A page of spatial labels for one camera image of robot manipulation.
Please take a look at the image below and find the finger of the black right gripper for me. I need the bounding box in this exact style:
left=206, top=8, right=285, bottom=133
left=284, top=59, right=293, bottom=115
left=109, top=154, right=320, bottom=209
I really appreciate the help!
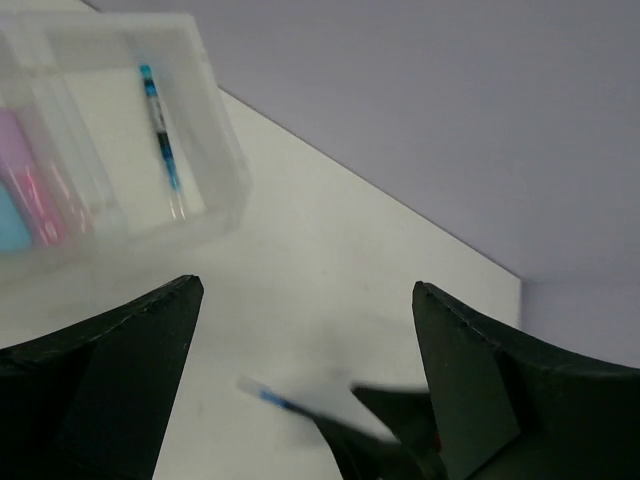
left=311, top=384, right=448, bottom=480

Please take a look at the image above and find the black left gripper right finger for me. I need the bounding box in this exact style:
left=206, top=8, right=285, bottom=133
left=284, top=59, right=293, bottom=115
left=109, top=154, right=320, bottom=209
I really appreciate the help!
left=412, top=282, right=639, bottom=479

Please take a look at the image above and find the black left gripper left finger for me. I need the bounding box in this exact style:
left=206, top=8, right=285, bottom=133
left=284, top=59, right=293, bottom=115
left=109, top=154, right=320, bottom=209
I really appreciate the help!
left=1, top=275, right=204, bottom=479

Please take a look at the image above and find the purple highlighter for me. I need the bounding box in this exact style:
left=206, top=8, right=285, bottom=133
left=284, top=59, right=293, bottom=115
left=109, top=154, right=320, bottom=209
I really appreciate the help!
left=1, top=108, right=67, bottom=246

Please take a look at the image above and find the clear three-compartment plastic tray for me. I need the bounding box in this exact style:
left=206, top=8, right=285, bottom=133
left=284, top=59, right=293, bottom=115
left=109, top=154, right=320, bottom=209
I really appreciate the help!
left=1, top=12, right=250, bottom=286

